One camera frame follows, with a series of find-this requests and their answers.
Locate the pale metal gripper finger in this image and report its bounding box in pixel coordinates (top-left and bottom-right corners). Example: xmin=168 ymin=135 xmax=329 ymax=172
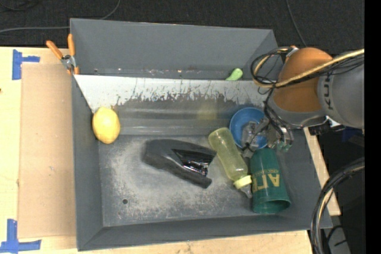
xmin=242 ymin=139 xmax=268 ymax=159
xmin=241 ymin=121 xmax=263 ymax=143

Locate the blue bowl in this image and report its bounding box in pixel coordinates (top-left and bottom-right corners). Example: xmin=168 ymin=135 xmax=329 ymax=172
xmin=229 ymin=106 xmax=269 ymax=150

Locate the clear yellowish baby bottle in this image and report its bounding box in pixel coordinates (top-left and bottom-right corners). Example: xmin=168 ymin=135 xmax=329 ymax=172
xmin=208 ymin=127 xmax=254 ymax=199

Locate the dark green plastic cup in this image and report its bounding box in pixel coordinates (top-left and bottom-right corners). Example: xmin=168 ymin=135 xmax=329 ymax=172
xmin=249 ymin=146 xmax=292 ymax=215

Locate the small light green toy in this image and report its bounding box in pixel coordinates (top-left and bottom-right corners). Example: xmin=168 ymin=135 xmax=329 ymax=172
xmin=224 ymin=68 xmax=244 ymax=81

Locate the black shiny shoe-shaped object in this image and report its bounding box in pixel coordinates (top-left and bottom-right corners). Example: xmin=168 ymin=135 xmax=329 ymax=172
xmin=142 ymin=139 xmax=218 ymax=189

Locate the grey metal bin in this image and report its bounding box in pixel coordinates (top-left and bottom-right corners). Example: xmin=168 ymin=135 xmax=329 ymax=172
xmin=69 ymin=18 xmax=333 ymax=251

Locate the yellow lemon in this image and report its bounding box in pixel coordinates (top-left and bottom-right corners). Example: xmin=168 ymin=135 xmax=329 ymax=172
xmin=92 ymin=106 xmax=121 ymax=145

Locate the brown cardboard board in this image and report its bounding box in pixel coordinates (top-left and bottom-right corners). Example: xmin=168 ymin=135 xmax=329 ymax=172
xmin=17 ymin=63 xmax=79 ymax=239

